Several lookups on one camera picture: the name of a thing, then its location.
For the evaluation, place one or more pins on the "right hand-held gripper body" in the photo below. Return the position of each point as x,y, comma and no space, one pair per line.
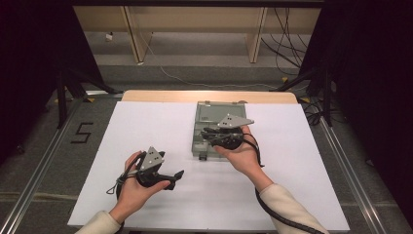
232,121

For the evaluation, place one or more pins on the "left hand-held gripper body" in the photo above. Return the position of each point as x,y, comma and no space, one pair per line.
151,161

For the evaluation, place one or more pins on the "grey transparent plastic storage box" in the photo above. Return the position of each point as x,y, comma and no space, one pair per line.
207,113

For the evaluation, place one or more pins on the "person's right hand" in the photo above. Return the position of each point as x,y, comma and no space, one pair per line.
243,159

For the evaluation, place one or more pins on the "person's left hand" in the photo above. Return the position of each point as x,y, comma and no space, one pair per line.
136,198

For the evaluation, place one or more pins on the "yellow tape piece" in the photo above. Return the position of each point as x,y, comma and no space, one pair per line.
284,79
90,100
305,99

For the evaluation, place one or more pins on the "short silver metal bar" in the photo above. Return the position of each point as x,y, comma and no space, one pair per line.
97,93

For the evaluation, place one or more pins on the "black metal stand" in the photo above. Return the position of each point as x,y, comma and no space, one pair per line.
61,100
327,97

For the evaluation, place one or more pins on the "light wooden desk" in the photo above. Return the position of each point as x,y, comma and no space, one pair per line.
195,19

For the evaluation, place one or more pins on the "white plug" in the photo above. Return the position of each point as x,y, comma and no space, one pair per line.
109,36

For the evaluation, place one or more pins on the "black curtain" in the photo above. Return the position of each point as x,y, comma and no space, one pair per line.
373,81
32,65

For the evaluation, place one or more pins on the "silver floor rail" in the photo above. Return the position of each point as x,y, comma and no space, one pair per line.
35,182
354,182

